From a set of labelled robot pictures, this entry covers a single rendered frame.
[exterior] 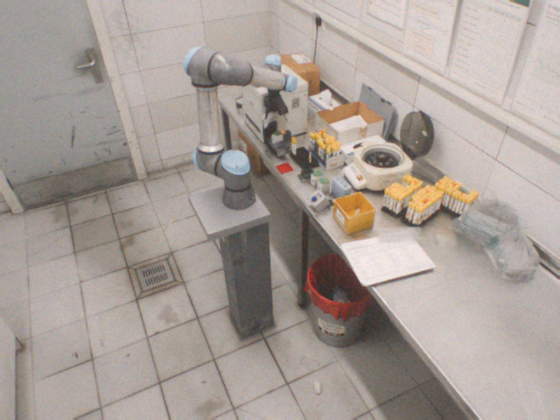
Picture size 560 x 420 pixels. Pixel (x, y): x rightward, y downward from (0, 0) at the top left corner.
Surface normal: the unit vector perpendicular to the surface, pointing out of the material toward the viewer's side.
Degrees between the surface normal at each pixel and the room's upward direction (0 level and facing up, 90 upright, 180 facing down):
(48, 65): 90
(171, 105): 90
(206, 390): 0
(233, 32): 90
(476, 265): 0
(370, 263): 1
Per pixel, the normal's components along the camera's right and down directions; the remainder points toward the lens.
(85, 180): 0.42, 0.58
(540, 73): -0.89, 0.37
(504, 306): -0.03, -0.76
